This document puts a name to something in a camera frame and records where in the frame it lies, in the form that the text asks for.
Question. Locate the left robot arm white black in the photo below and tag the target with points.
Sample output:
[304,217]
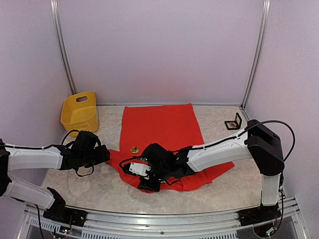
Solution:
[85,151]

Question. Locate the yellow plastic basket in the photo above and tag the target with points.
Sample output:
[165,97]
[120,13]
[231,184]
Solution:
[79,112]

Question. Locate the orange round brooch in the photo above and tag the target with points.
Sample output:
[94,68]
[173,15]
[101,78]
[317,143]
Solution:
[134,150]

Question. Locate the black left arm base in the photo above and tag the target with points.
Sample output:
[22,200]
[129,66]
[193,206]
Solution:
[70,216]

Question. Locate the aluminium corner post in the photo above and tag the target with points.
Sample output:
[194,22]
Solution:
[61,45]
[257,53]

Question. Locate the red t-shirt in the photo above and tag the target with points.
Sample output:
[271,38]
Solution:
[172,127]

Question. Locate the aluminium front rail frame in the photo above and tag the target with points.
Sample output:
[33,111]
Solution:
[229,224]

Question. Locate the aluminium corner post left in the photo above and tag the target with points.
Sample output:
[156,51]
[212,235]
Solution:
[61,45]

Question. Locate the black display case far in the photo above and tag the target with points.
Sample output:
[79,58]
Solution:
[234,124]

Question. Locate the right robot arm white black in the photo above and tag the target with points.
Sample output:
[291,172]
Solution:
[256,141]

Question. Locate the aluminium corner post right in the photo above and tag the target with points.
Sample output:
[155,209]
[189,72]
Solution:
[257,53]

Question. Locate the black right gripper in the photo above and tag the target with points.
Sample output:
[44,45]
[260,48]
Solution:
[146,186]

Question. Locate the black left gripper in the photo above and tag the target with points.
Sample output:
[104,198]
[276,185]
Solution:
[103,154]

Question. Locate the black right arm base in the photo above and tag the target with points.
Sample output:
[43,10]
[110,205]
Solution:
[258,214]

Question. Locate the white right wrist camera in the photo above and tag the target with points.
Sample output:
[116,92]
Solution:
[137,169]

